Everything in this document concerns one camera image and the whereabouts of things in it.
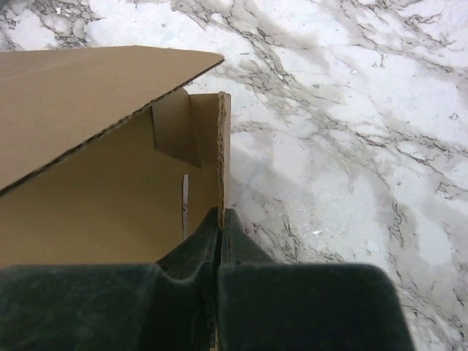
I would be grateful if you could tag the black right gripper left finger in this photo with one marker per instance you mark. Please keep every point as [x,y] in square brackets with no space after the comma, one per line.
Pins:
[166,305]

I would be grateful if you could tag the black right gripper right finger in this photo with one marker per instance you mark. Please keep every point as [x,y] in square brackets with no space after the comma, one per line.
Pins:
[266,305]

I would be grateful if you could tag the brown cardboard box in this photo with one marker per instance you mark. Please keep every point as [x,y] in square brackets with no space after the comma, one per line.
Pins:
[105,157]

